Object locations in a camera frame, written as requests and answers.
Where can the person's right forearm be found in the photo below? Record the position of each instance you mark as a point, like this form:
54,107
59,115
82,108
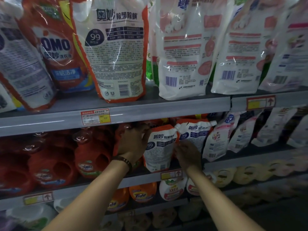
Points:
219,204

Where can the person's right hand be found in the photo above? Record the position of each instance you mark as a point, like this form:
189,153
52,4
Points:
190,156

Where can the white green-label bottle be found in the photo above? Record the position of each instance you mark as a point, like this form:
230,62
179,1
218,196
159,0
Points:
172,189

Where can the row of pale yellow bottles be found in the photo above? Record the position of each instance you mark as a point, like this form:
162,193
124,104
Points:
250,171

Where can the person's left forearm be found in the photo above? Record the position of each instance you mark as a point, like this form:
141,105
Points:
86,204

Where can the red-framed price tag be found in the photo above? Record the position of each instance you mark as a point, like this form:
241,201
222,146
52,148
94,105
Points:
38,198
261,103
171,174
95,117

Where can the row of pale round packs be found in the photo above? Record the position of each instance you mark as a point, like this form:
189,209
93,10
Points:
163,216

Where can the row of red detergent bottles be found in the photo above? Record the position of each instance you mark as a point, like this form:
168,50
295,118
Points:
53,166

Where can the person's left hand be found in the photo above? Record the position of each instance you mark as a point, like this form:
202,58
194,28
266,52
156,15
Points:
131,144

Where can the grey metal shelf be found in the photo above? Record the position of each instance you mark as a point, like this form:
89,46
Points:
168,109

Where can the rose green detergent pouches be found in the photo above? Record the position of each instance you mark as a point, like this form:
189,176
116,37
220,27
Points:
151,65

